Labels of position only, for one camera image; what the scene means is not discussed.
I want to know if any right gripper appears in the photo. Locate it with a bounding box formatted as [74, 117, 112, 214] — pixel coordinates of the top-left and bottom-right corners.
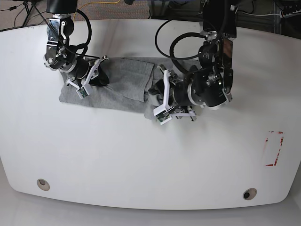
[65, 56, 110, 89]

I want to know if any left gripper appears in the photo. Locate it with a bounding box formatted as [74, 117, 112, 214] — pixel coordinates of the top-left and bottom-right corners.
[148, 65, 197, 121]

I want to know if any grey t-shirt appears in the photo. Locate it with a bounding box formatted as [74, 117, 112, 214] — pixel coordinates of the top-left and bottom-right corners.
[58, 56, 198, 123]

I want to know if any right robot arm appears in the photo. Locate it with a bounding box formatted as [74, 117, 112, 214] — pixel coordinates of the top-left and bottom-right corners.
[44, 0, 110, 94]

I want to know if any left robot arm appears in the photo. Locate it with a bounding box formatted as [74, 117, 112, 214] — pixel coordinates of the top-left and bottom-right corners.
[148, 0, 238, 125]

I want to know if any black tripod stand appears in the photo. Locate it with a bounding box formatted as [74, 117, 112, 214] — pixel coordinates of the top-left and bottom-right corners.
[14, 0, 38, 28]

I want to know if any red tape rectangle marking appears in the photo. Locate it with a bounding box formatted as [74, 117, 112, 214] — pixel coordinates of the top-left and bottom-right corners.
[263, 131, 285, 167]

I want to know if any right table grommet hole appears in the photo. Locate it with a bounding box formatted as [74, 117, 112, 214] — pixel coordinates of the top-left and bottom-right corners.
[243, 188, 257, 201]

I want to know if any table grommet hole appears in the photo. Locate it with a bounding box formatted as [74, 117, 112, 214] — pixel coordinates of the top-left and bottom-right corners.
[243, 188, 257, 201]
[37, 179, 50, 191]

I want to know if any left table grommet hole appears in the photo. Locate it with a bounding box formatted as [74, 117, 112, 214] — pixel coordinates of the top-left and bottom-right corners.
[37, 179, 50, 191]

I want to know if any white power strip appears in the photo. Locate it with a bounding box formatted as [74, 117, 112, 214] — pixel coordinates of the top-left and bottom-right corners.
[280, 1, 301, 18]

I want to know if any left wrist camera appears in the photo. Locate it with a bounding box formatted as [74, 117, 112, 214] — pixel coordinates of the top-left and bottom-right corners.
[153, 105, 173, 125]

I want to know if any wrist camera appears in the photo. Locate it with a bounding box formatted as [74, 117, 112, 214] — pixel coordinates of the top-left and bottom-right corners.
[153, 105, 173, 125]
[76, 84, 93, 99]

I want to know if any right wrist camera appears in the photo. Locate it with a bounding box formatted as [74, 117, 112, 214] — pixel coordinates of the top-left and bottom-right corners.
[76, 84, 93, 99]

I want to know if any yellow cable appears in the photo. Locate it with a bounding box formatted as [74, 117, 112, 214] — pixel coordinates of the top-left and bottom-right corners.
[72, 0, 122, 22]

